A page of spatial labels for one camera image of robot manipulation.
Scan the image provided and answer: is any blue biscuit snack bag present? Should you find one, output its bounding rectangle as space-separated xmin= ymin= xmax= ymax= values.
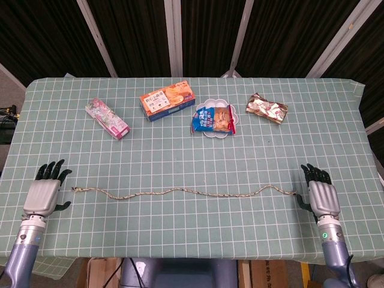
xmin=190 ymin=104 xmax=237 ymax=134

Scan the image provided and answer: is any green checked tablecloth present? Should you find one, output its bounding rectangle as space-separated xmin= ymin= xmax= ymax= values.
xmin=0 ymin=77 xmax=384 ymax=278

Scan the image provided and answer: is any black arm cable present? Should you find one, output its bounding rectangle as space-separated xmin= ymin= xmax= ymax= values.
xmin=343 ymin=254 xmax=355 ymax=288

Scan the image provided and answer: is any orange blue cracker box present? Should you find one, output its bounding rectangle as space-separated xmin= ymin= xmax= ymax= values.
xmin=139 ymin=79 xmax=196 ymax=122

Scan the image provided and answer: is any pink floral carton box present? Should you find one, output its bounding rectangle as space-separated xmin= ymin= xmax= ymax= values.
xmin=85 ymin=97 xmax=131 ymax=140

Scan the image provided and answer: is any white flower-shaped plate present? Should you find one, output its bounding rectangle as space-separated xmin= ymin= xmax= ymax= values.
xmin=195 ymin=98 xmax=240 ymax=139

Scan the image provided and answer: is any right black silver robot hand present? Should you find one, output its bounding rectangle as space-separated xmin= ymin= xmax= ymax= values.
xmin=295 ymin=163 xmax=341 ymax=221

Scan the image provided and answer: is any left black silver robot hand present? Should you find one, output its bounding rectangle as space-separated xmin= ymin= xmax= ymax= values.
xmin=22 ymin=158 xmax=73 ymax=217

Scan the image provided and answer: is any braided beige rope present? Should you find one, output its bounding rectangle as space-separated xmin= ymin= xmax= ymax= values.
xmin=70 ymin=184 xmax=298 ymax=200

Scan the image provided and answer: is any brown cardboard box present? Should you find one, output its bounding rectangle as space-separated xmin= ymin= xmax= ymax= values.
xmin=250 ymin=259 xmax=289 ymax=288

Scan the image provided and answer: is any brown white snack packet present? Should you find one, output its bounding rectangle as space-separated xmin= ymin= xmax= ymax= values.
xmin=245 ymin=93 xmax=289 ymax=124

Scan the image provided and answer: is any white metal post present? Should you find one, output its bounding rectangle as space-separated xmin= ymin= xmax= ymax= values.
xmin=221 ymin=0 xmax=255 ymax=79
xmin=164 ymin=0 xmax=183 ymax=77
xmin=76 ymin=0 xmax=118 ymax=78
xmin=305 ymin=0 xmax=369 ymax=79

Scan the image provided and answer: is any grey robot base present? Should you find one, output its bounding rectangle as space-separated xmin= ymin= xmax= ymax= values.
xmin=119 ymin=257 xmax=239 ymax=288

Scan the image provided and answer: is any light wooden board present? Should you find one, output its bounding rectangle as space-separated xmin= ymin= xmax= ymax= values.
xmin=76 ymin=257 xmax=122 ymax=288

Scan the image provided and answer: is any black equipment with cables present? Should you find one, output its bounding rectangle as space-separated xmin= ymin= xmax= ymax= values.
xmin=0 ymin=104 xmax=20 ymax=145

